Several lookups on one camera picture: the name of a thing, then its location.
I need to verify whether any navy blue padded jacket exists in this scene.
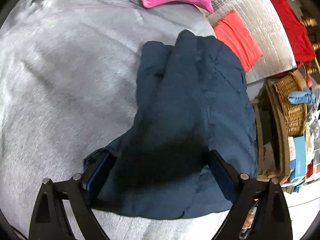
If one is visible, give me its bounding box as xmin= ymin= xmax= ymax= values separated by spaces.
xmin=90 ymin=30 xmax=258 ymax=219

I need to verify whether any person's right hand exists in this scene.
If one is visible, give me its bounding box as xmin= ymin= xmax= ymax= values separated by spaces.
xmin=242 ymin=207 xmax=256 ymax=230

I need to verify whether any wooden table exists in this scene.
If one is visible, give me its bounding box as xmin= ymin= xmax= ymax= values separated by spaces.
xmin=251 ymin=79 xmax=290 ymax=185

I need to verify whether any blue fashion box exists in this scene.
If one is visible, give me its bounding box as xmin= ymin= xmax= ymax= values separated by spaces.
xmin=290 ymin=136 xmax=308 ymax=183

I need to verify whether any wicker basket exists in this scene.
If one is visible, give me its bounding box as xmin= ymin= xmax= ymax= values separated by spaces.
xmin=272 ymin=70 xmax=307 ymax=137

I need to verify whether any light blue cloth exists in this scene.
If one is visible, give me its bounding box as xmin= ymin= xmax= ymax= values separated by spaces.
xmin=287 ymin=88 xmax=316 ymax=105

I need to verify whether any grey bed sheet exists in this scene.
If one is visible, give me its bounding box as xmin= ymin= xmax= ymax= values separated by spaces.
xmin=1 ymin=0 xmax=214 ymax=235

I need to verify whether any red blanket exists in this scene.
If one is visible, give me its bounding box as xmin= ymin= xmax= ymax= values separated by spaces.
xmin=270 ymin=0 xmax=316 ymax=67

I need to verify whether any orange red pillow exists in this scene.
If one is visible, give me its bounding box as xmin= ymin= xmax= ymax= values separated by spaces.
xmin=214 ymin=10 xmax=263 ymax=73

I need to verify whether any wooden stair railing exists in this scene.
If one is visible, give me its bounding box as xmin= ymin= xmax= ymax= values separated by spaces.
xmin=285 ymin=0 xmax=319 ymax=74

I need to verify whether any silver foil wrapped headboard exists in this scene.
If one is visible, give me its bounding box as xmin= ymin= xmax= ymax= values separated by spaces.
xmin=208 ymin=0 xmax=297 ymax=83

